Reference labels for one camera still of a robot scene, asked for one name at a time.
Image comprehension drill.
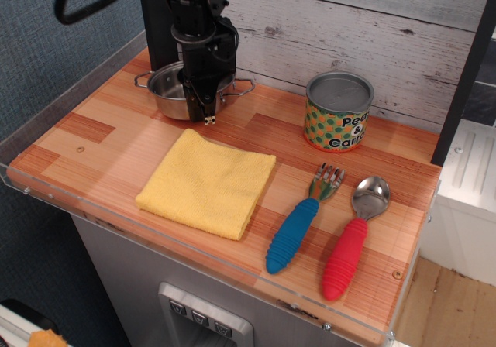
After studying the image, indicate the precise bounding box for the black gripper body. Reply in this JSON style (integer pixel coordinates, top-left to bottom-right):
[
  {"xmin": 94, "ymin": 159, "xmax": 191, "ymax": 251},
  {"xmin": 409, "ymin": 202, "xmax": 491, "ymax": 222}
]
[{"xmin": 177, "ymin": 15, "xmax": 239, "ymax": 105}]

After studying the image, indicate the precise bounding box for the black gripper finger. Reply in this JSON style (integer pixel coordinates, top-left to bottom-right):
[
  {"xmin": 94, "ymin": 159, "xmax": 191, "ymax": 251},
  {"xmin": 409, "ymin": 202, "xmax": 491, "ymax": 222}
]
[
  {"xmin": 201, "ymin": 98, "xmax": 216, "ymax": 125},
  {"xmin": 185, "ymin": 87, "xmax": 204, "ymax": 122}
]

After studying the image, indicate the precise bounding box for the small stainless steel pot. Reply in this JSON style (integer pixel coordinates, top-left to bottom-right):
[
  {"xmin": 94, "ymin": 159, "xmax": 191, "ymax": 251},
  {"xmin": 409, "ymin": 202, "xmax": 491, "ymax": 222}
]
[{"xmin": 134, "ymin": 61, "xmax": 255, "ymax": 120}]

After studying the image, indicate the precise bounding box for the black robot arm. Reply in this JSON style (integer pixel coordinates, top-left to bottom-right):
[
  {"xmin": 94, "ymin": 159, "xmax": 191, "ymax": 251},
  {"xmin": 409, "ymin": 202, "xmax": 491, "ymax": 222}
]
[{"xmin": 166, "ymin": 0, "xmax": 239, "ymax": 125}]

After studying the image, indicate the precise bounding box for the yellow folded towel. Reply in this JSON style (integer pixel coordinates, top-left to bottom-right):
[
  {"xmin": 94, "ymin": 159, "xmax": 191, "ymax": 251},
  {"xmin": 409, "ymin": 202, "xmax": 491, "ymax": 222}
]
[{"xmin": 136, "ymin": 129, "xmax": 276, "ymax": 241}]

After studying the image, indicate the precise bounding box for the peas and carrots toy can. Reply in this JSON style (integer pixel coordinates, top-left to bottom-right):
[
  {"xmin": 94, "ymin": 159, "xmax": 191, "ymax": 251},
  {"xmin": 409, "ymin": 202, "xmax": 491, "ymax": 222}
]
[{"xmin": 303, "ymin": 71, "xmax": 374, "ymax": 153}]

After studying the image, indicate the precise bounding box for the clear acrylic table guard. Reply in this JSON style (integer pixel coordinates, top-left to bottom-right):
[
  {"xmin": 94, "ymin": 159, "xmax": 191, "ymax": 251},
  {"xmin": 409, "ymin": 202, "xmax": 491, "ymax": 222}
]
[{"xmin": 1, "ymin": 35, "xmax": 440, "ymax": 346}]

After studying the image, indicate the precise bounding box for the grey dispenser panel with buttons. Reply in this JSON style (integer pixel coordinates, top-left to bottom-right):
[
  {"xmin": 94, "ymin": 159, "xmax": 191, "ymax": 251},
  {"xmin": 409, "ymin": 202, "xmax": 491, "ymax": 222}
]
[{"xmin": 158, "ymin": 282, "xmax": 255, "ymax": 347}]

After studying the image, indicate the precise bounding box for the orange plush object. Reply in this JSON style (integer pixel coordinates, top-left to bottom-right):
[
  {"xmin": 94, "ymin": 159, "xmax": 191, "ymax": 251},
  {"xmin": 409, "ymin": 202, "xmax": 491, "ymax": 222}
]
[{"xmin": 27, "ymin": 329, "xmax": 68, "ymax": 347}]

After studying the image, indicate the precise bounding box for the white cabinet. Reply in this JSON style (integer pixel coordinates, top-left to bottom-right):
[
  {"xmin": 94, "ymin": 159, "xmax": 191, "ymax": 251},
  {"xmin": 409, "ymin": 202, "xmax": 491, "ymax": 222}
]
[{"xmin": 420, "ymin": 119, "xmax": 495, "ymax": 285}]

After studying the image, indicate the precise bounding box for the black vertical post left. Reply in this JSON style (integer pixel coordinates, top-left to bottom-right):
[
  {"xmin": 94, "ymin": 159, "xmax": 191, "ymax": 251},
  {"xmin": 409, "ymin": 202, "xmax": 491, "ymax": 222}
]
[{"xmin": 140, "ymin": 0, "xmax": 179, "ymax": 70}]

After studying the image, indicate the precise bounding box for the black vertical post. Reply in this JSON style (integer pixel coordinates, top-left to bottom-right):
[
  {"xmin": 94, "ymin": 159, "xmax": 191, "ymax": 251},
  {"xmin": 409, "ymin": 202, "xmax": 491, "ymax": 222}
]
[
  {"xmin": 140, "ymin": 0, "xmax": 179, "ymax": 70},
  {"xmin": 431, "ymin": 0, "xmax": 495, "ymax": 167}
]

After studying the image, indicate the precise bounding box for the fork with blue handle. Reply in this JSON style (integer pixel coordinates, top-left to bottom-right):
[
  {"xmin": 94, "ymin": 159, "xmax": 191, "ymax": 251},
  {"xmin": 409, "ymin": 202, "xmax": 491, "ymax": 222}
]
[{"xmin": 265, "ymin": 163, "xmax": 346, "ymax": 274}]

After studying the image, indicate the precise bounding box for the spoon with red handle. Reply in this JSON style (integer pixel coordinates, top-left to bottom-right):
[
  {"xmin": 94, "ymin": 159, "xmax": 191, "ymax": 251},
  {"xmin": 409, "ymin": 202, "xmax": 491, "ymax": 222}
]
[{"xmin": 322, "ymin": 176, "xmax": 391, "ymax": 301}]

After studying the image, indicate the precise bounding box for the black vertical post right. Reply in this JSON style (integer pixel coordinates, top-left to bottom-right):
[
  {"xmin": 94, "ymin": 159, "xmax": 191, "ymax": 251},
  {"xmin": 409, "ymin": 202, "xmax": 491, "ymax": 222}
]
[{"xmin": 431, "ymin": 0, "xmax": 495, "ymax": 167}]

